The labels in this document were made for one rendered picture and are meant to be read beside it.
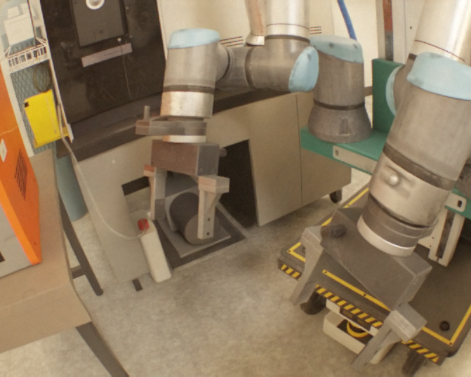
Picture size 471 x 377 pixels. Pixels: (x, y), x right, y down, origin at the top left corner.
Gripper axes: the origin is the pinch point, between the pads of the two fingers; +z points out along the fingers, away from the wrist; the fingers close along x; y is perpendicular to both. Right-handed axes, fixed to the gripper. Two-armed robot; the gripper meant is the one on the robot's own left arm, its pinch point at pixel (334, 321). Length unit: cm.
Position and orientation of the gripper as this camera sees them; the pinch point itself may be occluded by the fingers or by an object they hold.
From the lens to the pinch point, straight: 47.3
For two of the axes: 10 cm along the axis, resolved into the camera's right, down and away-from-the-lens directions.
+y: -8.1, 0.0, -5.9
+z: -2.9, 8.7, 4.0
